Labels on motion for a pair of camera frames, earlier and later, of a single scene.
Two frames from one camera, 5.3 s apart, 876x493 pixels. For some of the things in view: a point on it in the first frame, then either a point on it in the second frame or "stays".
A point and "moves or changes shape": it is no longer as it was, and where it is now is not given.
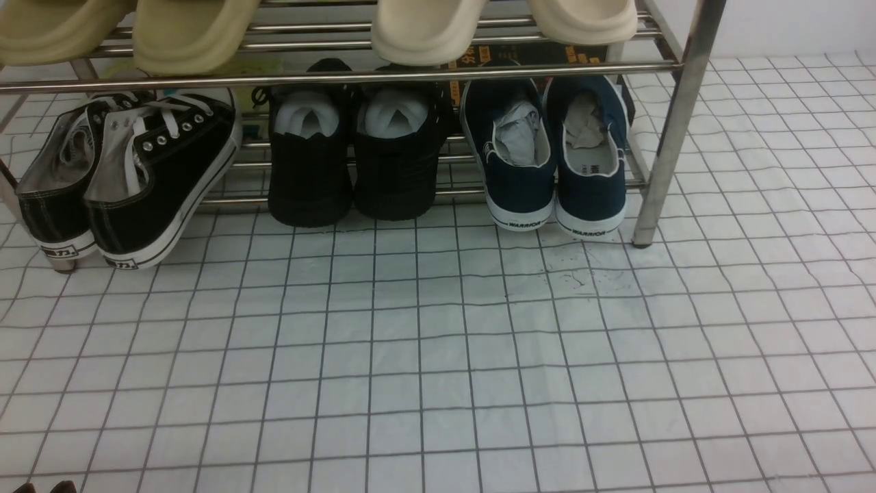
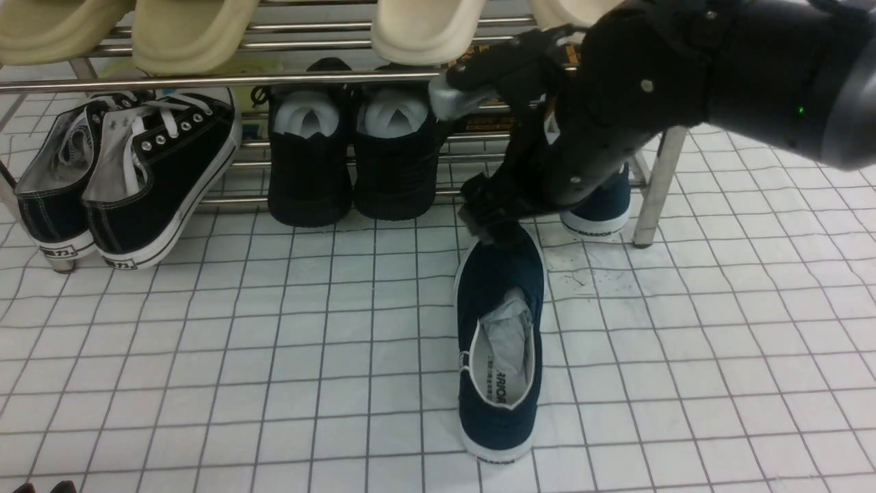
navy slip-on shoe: (504, 122) moves or changes shape
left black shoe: (311, 142) stays
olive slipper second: (174, 38) stays
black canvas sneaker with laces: (152, 166) stays
